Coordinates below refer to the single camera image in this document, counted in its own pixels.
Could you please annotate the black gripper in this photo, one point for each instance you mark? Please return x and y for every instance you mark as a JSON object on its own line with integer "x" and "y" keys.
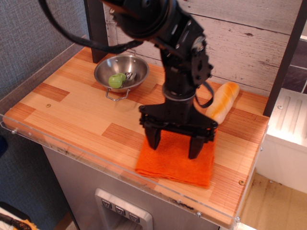
{"x": 177, "y": 117}

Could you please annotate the orange cloth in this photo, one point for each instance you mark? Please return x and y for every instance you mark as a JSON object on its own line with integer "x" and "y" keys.
{"x": 171, "y": 160}

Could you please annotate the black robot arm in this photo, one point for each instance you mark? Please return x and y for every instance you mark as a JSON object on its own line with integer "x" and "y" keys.
{"x": 183, "y": 53}

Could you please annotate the toy bread roll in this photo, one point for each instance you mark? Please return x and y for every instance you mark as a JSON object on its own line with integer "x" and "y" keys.
{"x": 223, "y": 101}

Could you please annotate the clear acrylic table guard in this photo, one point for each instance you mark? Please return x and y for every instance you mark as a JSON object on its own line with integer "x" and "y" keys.
{"x": 180, "y": 199}

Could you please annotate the slotted metal spatula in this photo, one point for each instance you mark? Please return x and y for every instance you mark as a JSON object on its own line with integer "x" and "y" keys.
{"x": 128, "y": 78}

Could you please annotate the green toy apple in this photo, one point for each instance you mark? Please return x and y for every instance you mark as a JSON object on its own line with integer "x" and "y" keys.
{"x": 117, "y": 80}

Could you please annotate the silver metal bowl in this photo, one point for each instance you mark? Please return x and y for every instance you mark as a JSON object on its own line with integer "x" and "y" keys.
{"x": 121, "y": 64}

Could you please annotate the grey toy fridge cabinet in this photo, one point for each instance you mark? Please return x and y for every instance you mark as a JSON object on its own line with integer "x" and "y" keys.
{"x": 99, "y": 201}

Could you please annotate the white toy sink unit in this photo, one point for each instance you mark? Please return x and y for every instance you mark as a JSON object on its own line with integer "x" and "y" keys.
{"x": 283, "y": 153}

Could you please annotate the dark right shelf post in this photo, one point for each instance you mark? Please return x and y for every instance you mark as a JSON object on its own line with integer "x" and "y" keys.
{"x": 287, "y": 58}

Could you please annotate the dark shelf post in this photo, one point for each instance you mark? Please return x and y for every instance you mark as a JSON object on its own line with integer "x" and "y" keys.
{"x": 287, "y": 58}
{"x": 95, "y": 17}

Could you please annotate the dark left shelf post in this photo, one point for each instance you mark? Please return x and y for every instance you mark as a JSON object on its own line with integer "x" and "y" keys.
{"x": 95, "y": 17}

